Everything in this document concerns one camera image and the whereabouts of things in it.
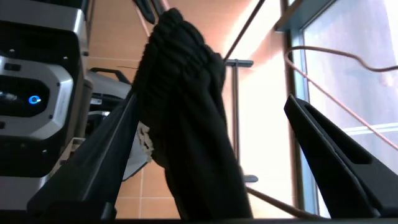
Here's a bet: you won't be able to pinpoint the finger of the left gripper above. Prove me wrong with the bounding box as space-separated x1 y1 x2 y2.
133 0 157 25

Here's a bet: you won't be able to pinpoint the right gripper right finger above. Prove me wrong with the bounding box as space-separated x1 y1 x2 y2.
283 95 398 218

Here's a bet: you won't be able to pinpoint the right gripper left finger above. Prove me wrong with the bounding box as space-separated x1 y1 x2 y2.
27 93 141 218

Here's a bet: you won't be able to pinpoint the pink clothes hanger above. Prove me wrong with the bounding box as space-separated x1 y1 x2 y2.
133 0 315 218
284 45 398 152

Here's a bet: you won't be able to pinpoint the black shorts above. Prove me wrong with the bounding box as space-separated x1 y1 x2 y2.
132 7 254 218

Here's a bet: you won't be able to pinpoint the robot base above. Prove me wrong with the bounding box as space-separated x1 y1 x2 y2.
0 0 153 212

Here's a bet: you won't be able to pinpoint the window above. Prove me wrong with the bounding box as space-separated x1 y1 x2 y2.
275 0 398 218

